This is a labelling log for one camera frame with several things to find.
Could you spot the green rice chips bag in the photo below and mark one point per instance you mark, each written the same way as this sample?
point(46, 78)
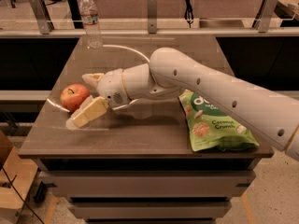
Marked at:
point(209, 127)

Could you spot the left metal rail bracket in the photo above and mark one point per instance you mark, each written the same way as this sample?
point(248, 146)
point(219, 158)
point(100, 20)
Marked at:
point(42, 16)

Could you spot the grey drawer cabinet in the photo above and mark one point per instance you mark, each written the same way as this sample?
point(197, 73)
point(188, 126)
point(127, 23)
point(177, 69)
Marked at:
point(154, 191)

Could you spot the wooden box at left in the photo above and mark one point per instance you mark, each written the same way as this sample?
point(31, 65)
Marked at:
point(16, 178)

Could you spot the right metal rail bracket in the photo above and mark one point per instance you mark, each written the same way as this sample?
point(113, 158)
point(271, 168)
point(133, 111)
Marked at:
point(262, 22)

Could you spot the clear plastic water bottle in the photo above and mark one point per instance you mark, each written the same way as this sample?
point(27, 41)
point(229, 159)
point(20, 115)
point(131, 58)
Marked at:
point(89, 16)

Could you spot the red apple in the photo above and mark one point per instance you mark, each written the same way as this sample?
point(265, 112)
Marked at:
point(73, 96)

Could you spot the middle metal rail bracket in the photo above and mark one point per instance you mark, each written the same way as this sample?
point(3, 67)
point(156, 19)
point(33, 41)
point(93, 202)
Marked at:
point(152, 16)

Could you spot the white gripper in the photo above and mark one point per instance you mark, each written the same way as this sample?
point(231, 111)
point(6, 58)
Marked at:
point(111, 87)

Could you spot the metal rail bracket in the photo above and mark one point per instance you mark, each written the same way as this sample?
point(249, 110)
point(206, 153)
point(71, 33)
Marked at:
point(42, 16)
point(152, 16)
point(262, 22)

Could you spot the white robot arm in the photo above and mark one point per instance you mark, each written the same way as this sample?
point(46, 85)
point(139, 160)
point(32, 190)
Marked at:
point(273, 116)

